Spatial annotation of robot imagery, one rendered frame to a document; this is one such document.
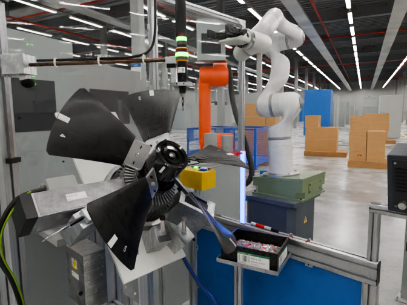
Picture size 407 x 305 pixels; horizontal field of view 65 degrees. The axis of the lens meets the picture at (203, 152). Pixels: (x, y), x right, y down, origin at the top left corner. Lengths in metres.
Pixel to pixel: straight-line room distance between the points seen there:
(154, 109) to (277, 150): 0.71
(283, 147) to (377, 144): 6.95
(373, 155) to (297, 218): 7.02
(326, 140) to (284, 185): 8.71
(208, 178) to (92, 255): 0.62
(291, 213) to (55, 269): 1.17
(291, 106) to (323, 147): 8.70
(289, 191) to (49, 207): 1.07
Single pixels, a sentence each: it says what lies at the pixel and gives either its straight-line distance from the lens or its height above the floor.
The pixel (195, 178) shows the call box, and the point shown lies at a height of 1.04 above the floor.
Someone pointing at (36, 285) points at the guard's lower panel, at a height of 0.57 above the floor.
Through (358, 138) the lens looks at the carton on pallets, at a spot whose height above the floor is 0.70.
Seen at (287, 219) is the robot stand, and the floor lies 0.84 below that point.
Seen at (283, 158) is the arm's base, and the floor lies 1.12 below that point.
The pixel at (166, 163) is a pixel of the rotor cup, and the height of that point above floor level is 1.20.
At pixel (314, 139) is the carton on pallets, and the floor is 0.50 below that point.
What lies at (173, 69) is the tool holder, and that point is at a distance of 1.13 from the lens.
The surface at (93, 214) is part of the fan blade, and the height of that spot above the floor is 1.12.
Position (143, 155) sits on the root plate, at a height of 1.22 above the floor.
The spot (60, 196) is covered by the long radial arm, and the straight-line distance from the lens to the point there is 1.01.
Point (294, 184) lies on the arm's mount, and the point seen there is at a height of 1.01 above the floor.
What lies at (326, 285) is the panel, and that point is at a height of 0.71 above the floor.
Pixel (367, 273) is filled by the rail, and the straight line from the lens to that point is 1.26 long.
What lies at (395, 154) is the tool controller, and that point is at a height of 1.23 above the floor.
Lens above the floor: 1.36
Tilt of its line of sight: 7 degrees down
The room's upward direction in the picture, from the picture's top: 1 degrees counter-clockwise
